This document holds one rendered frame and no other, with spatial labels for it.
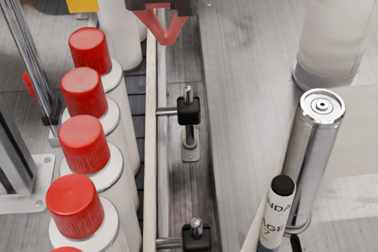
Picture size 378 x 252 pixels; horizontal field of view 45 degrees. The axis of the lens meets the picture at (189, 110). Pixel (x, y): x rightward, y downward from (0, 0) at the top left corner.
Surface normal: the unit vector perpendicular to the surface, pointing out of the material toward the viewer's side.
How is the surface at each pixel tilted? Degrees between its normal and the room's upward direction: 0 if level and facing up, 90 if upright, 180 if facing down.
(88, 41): 2
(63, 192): 3
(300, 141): 90
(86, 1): 90
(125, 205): 90
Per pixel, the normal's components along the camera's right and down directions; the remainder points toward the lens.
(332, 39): -0.41, 0.69
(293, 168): -0.72, 0.54
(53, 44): -0.03, -0.65
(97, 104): 0.78, 0.46
